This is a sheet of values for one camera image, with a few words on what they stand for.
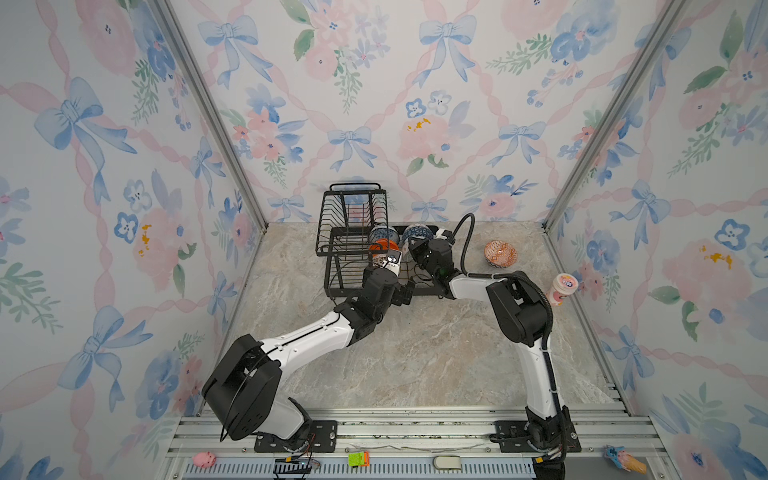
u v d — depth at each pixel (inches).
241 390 16.6
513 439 28.5
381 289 24.0
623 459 27.1
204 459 27.3
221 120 35.3
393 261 27.9
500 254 43.3
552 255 44.7
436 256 31.9
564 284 35.6
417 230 43.4
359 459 27.1
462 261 30.8
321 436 29.4
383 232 43.3
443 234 37.4
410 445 28.9
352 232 43.7
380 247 40.7
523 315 23.3
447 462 27.6
